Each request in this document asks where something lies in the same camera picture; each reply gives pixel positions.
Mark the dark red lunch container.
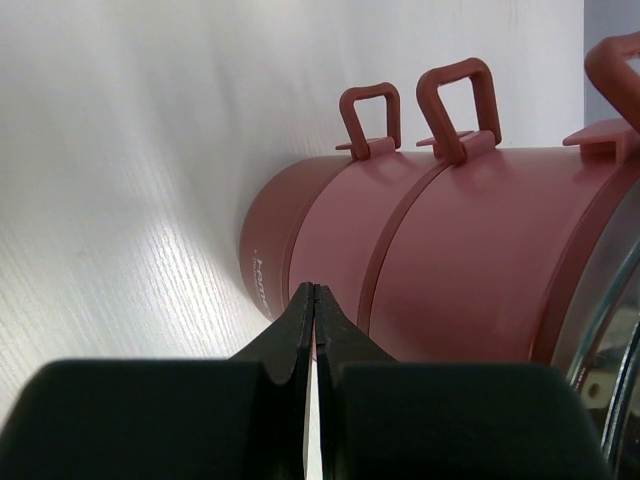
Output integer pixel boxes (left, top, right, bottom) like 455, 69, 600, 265
238, 81, 403, 321

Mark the pink lunch container with handle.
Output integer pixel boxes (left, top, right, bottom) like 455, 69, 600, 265
368, 33, 639, 369

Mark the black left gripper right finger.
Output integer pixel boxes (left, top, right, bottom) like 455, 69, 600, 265
314, 286, 612, 479

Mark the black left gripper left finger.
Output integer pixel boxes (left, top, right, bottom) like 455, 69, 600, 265
1, 283, 314, 479

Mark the grey glass pot lid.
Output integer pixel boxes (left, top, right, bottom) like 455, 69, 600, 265
552, 184, 639, 479

